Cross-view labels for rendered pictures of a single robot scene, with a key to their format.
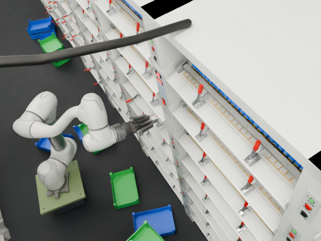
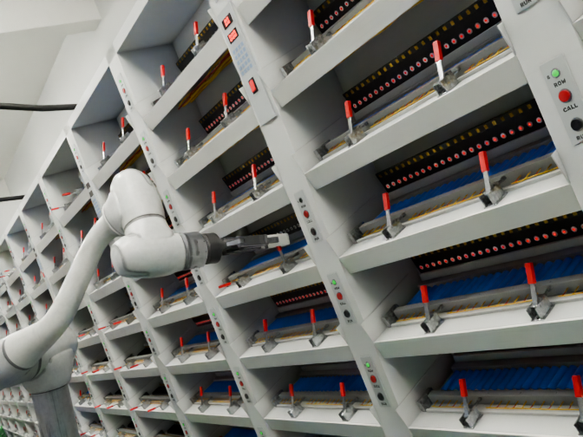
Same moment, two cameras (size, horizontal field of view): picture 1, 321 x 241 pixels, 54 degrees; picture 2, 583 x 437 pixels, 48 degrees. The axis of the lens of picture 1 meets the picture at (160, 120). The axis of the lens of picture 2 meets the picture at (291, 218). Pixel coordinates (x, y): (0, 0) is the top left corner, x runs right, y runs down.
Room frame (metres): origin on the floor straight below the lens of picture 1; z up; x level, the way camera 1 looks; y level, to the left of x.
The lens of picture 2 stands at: (-0.56, 0.32, 1.01)
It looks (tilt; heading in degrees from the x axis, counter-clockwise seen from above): 2 degrees up; 347
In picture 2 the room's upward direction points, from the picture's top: 22 degrees counter-clockwise
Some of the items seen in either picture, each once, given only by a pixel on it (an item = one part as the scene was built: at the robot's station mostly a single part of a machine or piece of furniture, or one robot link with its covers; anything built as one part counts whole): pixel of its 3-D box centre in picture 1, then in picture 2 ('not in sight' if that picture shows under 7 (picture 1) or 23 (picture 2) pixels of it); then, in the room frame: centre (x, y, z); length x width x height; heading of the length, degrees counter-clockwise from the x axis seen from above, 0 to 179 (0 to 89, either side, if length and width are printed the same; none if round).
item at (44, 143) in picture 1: (54, 141); not in sight; (1.89, 1.02, 0.04); 0.30 x 0.20 x 0.08; 58
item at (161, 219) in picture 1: (154, 223); not in sight; (0.89, 0.23, 0.04); 0.30 x 0.20 x 0.08; 89
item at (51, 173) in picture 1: (50, 173); not in sight; (1.31, 0.89, 0.39); 0.18 x 0.16 x 0.22; 149
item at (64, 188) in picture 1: (57, 184); not in sight; (1.29, 0.90, 0.26); 0.22 x 0.18 x 0.06; 0
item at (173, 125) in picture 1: (191, 147); (363, 260); (0.92, -0.13, 0.90); 0.20 x 0.09 x 1.80; 110
